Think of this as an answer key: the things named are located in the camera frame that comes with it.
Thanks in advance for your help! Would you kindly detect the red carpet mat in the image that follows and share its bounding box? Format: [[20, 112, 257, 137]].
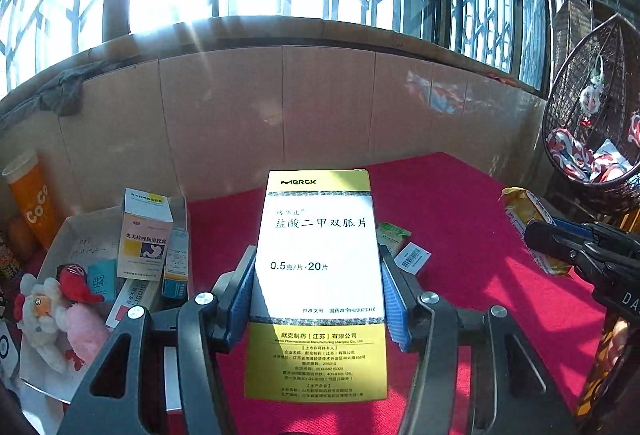
[[165, 152, 608, 435]]

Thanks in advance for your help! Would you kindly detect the white round charger card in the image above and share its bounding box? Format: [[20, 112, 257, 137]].
[[0, 322, 21, 376]]

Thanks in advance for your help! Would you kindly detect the grey cloth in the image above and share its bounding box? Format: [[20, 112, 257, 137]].
[[40, 62, 108, 116]]

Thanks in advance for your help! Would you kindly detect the hanging ornament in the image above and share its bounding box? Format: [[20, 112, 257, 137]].
[[580, 55, 608, 126]]

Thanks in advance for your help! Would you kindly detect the small white teal box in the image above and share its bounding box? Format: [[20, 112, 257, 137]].
[[161, 227, 191, 298]]

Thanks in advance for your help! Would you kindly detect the large white gold medicine box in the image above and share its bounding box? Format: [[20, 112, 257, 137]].
[[244, 170, 388, 401]]

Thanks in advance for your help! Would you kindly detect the white cardboard tray box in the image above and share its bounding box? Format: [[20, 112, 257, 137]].
[[20, 196, 193, 408]]

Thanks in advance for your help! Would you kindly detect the white and yellow medicine box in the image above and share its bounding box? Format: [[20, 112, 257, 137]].
[[117, 214, 173, 278]]

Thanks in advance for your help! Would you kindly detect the wooden window sill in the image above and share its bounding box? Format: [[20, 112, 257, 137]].
[[0, 15, 546, 116]]

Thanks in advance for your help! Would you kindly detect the orange paper cup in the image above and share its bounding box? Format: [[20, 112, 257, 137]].
[[2, 152, 53, 251]]

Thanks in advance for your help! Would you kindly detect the white green-topped medicine box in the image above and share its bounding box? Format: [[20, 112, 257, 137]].
[[124, 188, 174, 223]]

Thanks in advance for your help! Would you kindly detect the red chili plush toy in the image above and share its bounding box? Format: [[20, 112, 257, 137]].
[[55, 263, 106, 306]]

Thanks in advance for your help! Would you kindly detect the white plush toy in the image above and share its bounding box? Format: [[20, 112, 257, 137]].
[[14, 276, 68, 373]]

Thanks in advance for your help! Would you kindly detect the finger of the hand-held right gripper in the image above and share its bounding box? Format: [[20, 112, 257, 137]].
[[552, 216, 593, 238], [524, 220, 597, 266]]

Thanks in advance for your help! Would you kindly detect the yellow snack packet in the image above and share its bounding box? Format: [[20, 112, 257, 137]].
[[501, 186, 573, 277]]

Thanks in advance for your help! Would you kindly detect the green packet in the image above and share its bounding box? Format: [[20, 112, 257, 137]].
[[376, 221, 412, 258]]

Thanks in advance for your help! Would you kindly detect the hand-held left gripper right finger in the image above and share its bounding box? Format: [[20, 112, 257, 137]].
[[380, 245, 568, 435]]

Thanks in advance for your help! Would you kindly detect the red white patterned cushion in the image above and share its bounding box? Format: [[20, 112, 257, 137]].
[[546, 112, 640, 186]]

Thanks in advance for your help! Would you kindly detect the white barcode card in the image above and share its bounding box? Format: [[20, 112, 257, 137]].
[[394, 242, 432, 273]]

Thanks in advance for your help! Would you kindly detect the yellow wooden rack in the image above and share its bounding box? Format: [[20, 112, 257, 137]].
[[575, 310, 623, 418]]

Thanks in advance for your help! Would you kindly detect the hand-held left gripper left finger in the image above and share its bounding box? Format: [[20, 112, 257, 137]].
[[57, 245, 258, 435]]

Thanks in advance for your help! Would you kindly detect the hanging wicker chair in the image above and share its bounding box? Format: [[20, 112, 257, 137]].
[[542, 12, 640, 213]]

